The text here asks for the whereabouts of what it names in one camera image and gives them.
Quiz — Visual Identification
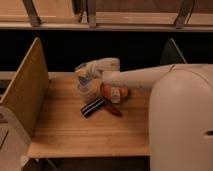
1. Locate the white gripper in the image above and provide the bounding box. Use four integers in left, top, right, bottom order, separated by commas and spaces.
75, 63, 93, 86

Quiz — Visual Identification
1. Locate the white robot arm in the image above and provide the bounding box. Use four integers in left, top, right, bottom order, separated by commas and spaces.
75, 58, 213, 171

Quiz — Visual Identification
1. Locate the translucent ceramic cup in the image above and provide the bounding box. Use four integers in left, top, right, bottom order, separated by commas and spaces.
77, 82, 99, 102

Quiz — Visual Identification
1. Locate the black white striped block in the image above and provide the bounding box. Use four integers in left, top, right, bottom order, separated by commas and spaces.
80, 97, 105, 118

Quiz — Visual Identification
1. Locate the red brown utensil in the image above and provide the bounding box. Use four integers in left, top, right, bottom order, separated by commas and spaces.
105, 105, 122, 117

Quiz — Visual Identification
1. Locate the left wooden side panel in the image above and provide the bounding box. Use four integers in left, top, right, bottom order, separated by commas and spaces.
0, 38, 49, 145

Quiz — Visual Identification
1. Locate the right dark side panel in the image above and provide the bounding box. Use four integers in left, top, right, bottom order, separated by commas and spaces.
160, 38, 187, 65

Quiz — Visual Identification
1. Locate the wooden shelf frame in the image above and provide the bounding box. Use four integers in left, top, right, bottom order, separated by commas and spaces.
0, 0, 213, 32

